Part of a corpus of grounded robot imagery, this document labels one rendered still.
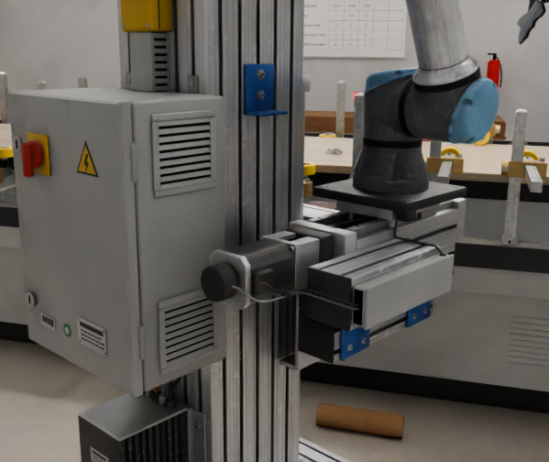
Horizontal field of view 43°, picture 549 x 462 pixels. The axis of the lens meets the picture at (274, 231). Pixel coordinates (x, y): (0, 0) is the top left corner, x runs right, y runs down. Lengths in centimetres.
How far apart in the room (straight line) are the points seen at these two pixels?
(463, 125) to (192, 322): 57
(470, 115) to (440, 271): 27
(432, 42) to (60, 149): 64
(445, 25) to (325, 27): 830
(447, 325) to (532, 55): 703
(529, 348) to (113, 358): 185
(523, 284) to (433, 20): 137
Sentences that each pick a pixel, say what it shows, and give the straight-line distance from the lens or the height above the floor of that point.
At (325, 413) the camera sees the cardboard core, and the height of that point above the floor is 6.
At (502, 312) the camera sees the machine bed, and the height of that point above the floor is 39.
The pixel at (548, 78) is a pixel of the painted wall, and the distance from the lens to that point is 951.
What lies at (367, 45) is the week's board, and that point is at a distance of 945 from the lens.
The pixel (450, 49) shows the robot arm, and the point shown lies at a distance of 125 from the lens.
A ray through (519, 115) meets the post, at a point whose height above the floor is 111.
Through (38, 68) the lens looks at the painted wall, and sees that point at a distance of 1103.
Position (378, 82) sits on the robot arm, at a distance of 137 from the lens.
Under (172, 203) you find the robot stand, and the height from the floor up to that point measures 107.
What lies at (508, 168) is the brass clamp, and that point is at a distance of 232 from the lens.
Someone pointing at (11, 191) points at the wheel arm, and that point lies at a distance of 267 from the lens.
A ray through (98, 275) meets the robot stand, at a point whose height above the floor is 95.
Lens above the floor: 131
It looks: 15 degrees down
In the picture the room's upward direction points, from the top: straight up
